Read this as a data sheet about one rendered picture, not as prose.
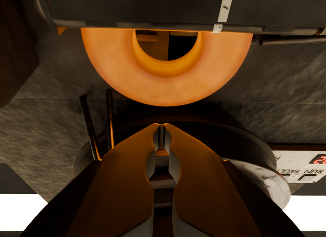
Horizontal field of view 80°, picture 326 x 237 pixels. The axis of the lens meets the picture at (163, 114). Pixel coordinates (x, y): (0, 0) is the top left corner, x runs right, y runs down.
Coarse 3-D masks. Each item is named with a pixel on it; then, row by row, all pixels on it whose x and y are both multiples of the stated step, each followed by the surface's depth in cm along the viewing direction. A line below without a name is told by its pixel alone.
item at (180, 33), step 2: (170, 32) 28; (172, 32) 28; (174, 32) 27; (176, 32) 27; (178, 32) 28; (180, 32) 28; (182, 32) 28; (184, 32) 28; (186, 32) 28; (188, 32) 28; (190, 32) 28; (192, 32) 28; (194, 32) 28; (196, 32) 28; (170, 34) 28; (172, 34) 28; (174, 34) 28; (176, 34) 28; (178, 34) 28; (180, 34) 28; (182, 34) 28; (184, 34) 28; (186, 34) 28; (188, 34) 28; (190, 34) 28; (192, 34) 28; (194, 34) 28; (196, 34) 28
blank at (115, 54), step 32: (96, 32) 17; (128, 32) 17; (96, 64) 19; (128, 64) 19; (160, 64) 22; (192, 64) 19; (224, 64) 19; (128, 96) 22; (160, 96) 22; (192, 96) 22
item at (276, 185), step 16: (144, 128) 32; (192, 128) 31; (208, 128) 32; (160, 144) 29; (208, 144) 30; (224, 144) 30; (240, 144) 32; (256, 144) 35; (80, 160) 39; (160, 160) 27; (240, 160) 28; (256, 160) 29; (256, 176) 31; (272, 176) 31; (272, 192) 36; (288, 192) 36
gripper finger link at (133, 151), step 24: (120, 144) 10; (144, 144) 10; (120, 168) 9; (144, 168) 9; (96, 192) 8; (120, 192) 8; (144, 192) 8; (96, 216) 7; (120, 216) 7; (144, 216) 7
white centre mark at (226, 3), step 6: (222, 0) 13; (228, 0) 13; (222, 6) 13; (228, 6) 13; (222, 12) 13; (228, 12) 13; (222, 18) 13; (216, 24) 14; (222, 24) 14; (216, 30) 15
